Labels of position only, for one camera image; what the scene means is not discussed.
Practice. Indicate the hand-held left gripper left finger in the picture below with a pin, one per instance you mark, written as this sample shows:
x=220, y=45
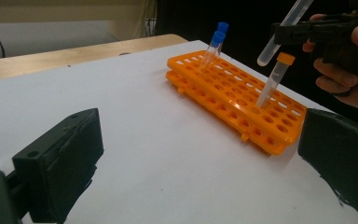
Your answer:
x=59, y=168

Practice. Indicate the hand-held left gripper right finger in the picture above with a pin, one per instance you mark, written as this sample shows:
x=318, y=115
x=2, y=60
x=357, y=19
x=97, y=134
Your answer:
x=341, y=161

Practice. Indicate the orange test tube rack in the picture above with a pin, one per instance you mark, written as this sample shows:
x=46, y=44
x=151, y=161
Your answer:
x=230, y=90

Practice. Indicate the blue cap test tube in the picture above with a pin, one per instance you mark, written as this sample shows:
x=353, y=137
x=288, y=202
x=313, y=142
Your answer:
x=217, y=39
x=223, y=26

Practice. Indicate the orange cap test tube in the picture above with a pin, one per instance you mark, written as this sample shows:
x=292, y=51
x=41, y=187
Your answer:
x=268, y=54
x=285, y=58

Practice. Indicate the wooden table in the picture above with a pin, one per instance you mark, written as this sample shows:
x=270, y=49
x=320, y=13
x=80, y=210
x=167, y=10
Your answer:
x=59, y=59

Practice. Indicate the white table board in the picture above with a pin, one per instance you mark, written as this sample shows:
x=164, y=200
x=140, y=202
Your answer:
x=155, y=140

